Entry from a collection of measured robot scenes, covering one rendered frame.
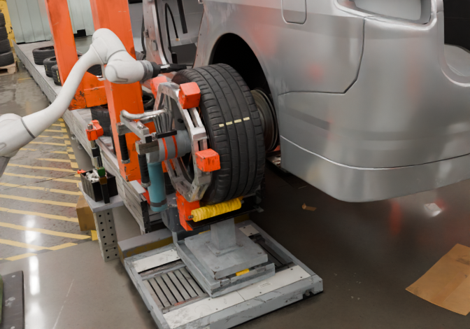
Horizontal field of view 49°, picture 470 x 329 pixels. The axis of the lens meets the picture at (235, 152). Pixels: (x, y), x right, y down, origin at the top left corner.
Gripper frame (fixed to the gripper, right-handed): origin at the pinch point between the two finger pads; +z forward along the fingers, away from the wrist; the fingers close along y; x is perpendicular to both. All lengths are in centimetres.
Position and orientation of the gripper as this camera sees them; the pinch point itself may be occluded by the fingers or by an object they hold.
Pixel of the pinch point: (180, 67)
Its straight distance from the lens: 252.9
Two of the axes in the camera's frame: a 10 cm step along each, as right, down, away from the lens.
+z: 6.5, -1.7, 7.4
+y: 7.3, -1.6, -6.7
